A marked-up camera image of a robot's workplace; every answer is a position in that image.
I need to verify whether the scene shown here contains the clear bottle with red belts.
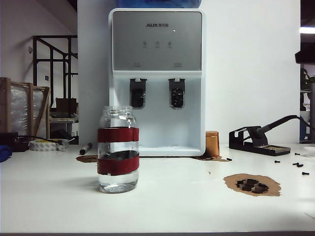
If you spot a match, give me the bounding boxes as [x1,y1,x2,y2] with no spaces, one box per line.
[97,105,140,194]

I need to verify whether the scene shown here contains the white AUX water dispenser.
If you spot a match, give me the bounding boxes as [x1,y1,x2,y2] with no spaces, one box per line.
[108,7,206,157]

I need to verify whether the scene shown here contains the blue water jug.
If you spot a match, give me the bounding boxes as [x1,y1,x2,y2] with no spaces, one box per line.
[116,0,203,8]

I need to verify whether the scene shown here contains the copper cylinder can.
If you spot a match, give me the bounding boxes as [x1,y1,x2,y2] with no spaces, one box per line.
[205,131,221,158]

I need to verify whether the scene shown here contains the black marker pen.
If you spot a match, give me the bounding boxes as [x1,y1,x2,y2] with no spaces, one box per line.
[79,142,94,155]

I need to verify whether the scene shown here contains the brown patch with dark lumps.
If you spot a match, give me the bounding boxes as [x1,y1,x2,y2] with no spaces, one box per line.
[75,154,99,163]

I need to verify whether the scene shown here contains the black soldering iron stand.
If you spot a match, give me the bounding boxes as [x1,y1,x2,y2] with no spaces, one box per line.
[228,126,291,157]

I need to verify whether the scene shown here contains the black soldering iron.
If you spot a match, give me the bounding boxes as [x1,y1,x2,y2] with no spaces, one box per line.
[254,115,315,141]

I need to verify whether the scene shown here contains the white tape roll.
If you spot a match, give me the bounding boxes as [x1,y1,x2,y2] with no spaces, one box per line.
[28,138,70,151]

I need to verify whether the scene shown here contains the large brown patch, dark pieces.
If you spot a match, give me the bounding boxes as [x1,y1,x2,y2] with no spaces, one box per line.
[223,173,282,197]

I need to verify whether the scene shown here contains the wooden crate with plastic wrap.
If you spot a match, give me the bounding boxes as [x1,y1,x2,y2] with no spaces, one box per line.
[0,77,52,140]

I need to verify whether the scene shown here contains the black box device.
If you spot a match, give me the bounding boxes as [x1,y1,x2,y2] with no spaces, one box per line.
[0,132,29,152]

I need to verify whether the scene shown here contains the dark green plant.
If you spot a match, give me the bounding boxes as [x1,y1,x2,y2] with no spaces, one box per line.
[300,68,315,92]

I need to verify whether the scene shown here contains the dark vertical pole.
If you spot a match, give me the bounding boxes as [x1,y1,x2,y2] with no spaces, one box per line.
[309,83,315,129]

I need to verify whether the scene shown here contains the blue cloth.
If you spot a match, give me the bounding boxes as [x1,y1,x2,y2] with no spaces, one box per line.
[0,145,13,163]

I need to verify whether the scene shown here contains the black metal railing frame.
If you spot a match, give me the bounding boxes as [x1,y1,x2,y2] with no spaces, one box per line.
[32,35,78,109]

